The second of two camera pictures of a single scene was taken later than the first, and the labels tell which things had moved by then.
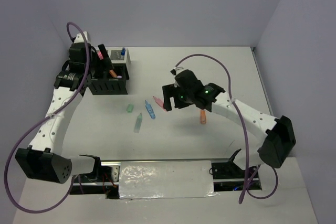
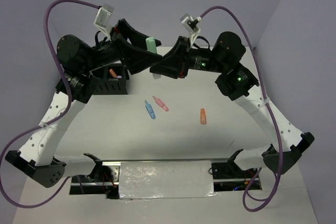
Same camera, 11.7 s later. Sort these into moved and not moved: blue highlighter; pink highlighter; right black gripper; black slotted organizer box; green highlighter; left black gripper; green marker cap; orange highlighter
Moved: green highlighter; green marker cap; left black gripper; right black gripper
Not moved: pink highlighter; orange highlighter; black slotted organizer box; blue highlighter
